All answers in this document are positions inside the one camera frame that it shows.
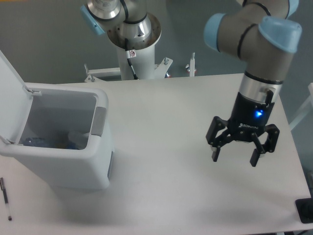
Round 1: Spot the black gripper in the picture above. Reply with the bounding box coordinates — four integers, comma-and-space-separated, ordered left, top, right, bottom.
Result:
206, 92, 280, 167

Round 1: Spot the white paper trash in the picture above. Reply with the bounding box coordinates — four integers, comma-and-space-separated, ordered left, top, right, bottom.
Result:
68, 131, 89, 146

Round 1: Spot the clear plastic water bottle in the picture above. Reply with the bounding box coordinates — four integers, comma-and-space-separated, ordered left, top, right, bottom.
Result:
22, 137, 50, 147

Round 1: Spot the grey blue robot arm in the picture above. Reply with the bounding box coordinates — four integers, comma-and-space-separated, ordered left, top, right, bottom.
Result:
80, 0, 302, 166

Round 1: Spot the white trash can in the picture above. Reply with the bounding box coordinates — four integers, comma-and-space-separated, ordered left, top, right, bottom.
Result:
0, 55, 114, 190

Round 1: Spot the black device at table corner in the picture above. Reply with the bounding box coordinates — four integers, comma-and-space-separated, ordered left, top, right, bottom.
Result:
295, 198, 313, 224

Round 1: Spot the black pen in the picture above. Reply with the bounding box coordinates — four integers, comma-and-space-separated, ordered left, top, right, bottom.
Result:
0, 177, 12, 221

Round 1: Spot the white frame post right edge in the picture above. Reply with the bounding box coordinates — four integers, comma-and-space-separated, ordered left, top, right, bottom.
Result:
289, 83, 313, 131

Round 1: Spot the white metal frame bracket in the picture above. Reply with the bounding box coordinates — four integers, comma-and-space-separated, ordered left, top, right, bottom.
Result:
185, 52, 197, 77

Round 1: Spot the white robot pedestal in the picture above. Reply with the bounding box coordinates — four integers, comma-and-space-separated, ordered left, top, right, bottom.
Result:
107, 14, 174, 83

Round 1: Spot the black cable with tag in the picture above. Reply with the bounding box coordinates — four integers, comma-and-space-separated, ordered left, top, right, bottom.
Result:
124, 38, 139, 80

